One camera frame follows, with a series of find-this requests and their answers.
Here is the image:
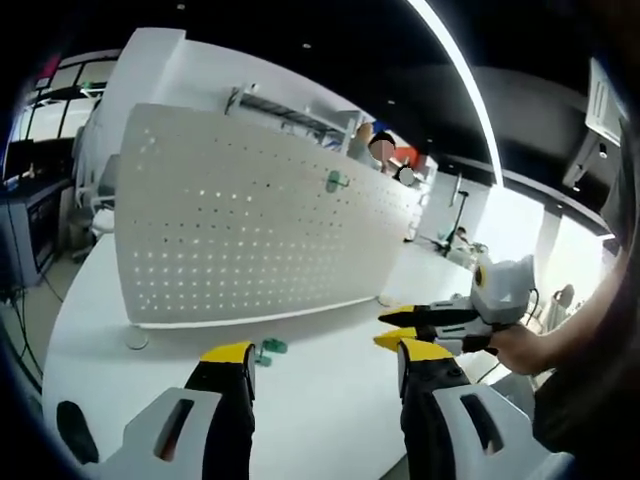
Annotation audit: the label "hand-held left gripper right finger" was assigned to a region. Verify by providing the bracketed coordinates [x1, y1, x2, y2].
[397, 337, 561, 480]

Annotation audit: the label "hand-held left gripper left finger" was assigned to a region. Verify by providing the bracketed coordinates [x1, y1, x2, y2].
[97, 341, 257, 480]

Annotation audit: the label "white perforated mounting plate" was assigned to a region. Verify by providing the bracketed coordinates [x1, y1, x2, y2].
[112, 102, 426, 351]

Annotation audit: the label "person's right hand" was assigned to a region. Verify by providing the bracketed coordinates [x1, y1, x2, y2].
[491, 319, 557, 377]

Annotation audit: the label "black kick scooter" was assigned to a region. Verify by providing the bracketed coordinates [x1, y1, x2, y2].
[422, 174, 469, 259]

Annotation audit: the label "person's dark clothing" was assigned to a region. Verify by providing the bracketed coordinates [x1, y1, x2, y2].
[532, 114, 640, 456]

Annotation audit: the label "black computer mouse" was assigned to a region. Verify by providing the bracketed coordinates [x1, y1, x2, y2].
[55, 399, 101, 466]

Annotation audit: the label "curved ceiling light strip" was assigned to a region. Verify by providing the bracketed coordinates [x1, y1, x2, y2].
[407, 0, 504, 189]

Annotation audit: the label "ceiling air conditioner vent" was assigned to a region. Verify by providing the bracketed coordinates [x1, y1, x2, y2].
[584, 57, 626, 146]

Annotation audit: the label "grey equipment cabinet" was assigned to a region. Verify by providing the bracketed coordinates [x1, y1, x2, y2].
[0, 179, 66, 286]

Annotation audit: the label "black monitor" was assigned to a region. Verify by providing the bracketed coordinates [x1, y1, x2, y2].
[4, 139, 39, 184]

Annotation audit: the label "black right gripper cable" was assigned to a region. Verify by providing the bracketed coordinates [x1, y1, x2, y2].
[519, 287, 544, 326]

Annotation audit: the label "black floor cables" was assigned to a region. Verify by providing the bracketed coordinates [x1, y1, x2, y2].
[0, 284, 66, 391]

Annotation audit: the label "white wall shelf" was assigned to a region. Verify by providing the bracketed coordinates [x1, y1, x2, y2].
[227, 84, 361, 146]

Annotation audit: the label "white frame office chair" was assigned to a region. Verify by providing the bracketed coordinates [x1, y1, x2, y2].
[89, 153, 122, 236]

